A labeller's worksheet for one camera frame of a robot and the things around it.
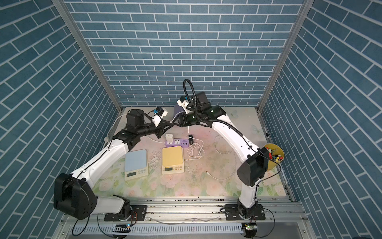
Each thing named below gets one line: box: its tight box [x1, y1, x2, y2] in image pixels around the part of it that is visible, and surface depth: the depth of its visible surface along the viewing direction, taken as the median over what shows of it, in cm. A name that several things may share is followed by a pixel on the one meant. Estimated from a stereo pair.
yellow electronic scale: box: [161, 145, 185, 175], surface depth 93 cm
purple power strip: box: [165, 138, 190, 148], surface depth 99 cm
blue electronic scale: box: [124, 149, 149, 181], surface depth 87 cm
